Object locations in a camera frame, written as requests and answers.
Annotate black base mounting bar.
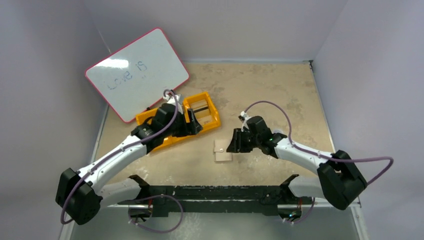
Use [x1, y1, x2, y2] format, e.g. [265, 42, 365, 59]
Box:
[119, 177, 313, 217]

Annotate aluminium rail frame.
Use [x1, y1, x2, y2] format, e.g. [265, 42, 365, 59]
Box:
[59, 102, 369, 240]

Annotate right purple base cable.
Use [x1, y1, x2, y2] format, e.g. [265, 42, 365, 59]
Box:
[283, 197, 316, 225]

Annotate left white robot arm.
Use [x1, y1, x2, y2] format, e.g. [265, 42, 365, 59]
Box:
[55, 103, 203, 225]

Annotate white board with pink frame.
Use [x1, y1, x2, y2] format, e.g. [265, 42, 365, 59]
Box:
[85, 27, 190, 123]

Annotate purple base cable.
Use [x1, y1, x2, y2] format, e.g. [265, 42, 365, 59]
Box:
[283, 197, 316, 225]
[127, 194, 184, 234]

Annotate cards in right compartment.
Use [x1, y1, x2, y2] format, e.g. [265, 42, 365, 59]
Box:
[190, 99, 212, 126]

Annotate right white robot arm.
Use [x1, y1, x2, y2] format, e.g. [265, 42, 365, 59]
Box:
[226, 116, 368, 210]

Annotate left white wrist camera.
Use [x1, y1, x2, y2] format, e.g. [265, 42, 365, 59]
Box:
[162, 94, 184, 114]

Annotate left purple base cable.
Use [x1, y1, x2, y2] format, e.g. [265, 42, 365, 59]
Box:
[127, 194, 184, 234]

